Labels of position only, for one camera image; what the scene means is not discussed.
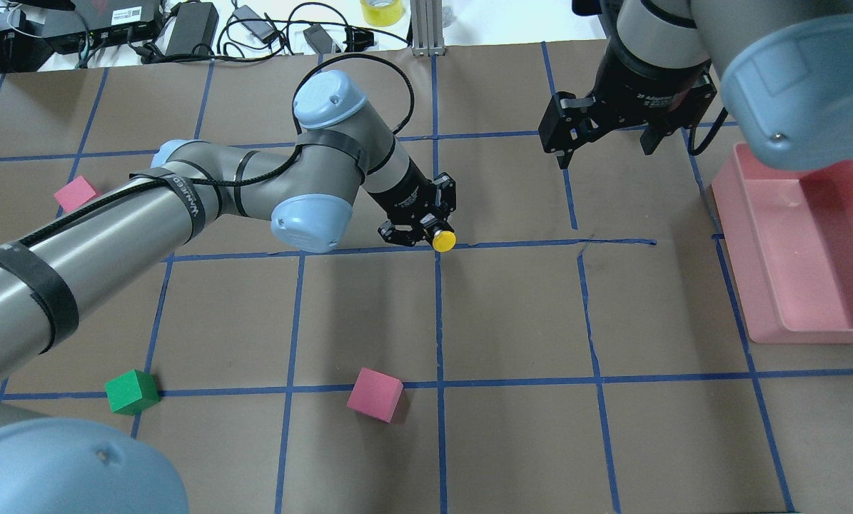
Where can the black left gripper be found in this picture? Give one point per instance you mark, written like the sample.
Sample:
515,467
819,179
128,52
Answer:
400,191

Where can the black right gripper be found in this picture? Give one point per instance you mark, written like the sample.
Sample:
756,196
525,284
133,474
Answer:
640,89

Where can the yellow push button switch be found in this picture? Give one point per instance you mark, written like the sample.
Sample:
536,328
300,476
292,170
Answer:
443,240

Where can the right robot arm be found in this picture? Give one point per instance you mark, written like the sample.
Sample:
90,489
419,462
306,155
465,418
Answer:
783,71

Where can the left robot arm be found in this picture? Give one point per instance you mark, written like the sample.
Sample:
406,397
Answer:
53,278

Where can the pink foam cube centre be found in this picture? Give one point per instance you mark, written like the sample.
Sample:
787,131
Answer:
376,395

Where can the pink foam cube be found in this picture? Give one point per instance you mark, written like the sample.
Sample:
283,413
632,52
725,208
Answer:
376,395
76,194

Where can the pink plastic tray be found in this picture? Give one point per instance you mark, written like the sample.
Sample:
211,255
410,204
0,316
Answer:
790,241

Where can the black power adapter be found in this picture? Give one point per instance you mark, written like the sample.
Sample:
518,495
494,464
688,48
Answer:
194,26

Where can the green foam cube near left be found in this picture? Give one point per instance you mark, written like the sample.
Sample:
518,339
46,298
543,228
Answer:
131,392

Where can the pink foam cube far left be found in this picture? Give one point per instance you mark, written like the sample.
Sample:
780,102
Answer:
76,194

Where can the aluminium frame post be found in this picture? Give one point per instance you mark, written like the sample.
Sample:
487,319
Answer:
426,22

